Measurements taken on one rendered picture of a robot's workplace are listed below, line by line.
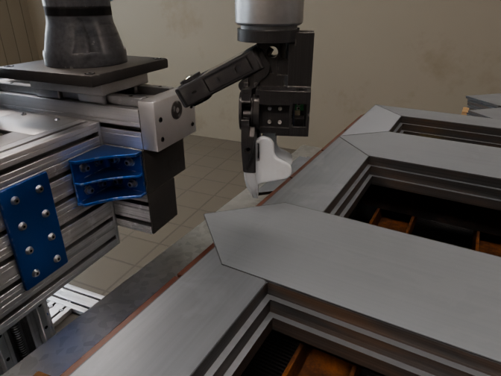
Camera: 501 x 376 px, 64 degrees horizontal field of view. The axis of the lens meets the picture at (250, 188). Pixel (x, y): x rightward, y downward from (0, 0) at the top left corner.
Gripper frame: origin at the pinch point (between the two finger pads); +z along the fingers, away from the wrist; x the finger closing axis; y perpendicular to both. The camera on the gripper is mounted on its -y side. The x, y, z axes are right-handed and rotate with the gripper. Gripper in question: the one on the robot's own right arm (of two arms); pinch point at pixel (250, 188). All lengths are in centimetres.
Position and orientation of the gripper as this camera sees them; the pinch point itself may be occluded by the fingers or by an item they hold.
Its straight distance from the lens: 54.0
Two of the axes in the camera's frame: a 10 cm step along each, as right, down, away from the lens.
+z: 0.0, 9.0, 4.3
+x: 1.3, -4.3, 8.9
